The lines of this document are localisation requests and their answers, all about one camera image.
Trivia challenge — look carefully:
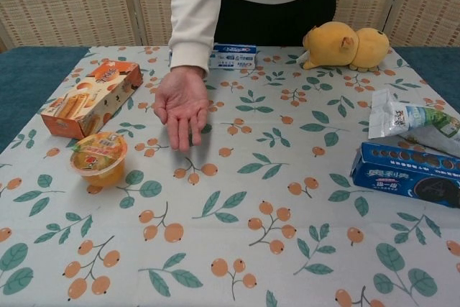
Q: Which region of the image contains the person's right hand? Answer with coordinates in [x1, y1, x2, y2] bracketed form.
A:
[153, 67, 213, 152]

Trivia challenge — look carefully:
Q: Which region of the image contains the orange jelly cup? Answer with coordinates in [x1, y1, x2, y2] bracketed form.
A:
[70, 132, 129, 188]

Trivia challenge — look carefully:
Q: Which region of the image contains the person's white sleeved forearm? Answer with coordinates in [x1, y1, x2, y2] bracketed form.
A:
[168, 0, 226, 78]

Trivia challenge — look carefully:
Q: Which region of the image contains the blue white toothpaste box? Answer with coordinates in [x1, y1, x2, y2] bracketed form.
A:
[167, 42, 258, 70]

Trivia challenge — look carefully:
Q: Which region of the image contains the orange biscuit roll box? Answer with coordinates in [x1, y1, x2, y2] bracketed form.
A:
[40, 61, 144, 142]

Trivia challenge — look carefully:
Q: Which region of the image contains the floral leaf fruit tablecloth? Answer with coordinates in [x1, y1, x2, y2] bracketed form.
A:
[0, 45, 460, 307]

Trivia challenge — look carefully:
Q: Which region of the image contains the yellow plush toy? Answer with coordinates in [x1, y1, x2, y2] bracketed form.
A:
[301, 22, 391, 73]

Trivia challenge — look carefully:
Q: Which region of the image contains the white crumpled snack bag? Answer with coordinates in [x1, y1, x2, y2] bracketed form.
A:
[368, 89, 460, 159]

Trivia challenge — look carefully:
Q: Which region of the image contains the blue Oreo cookie box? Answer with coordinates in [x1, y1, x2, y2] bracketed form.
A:
[350, 141, 460, 209]

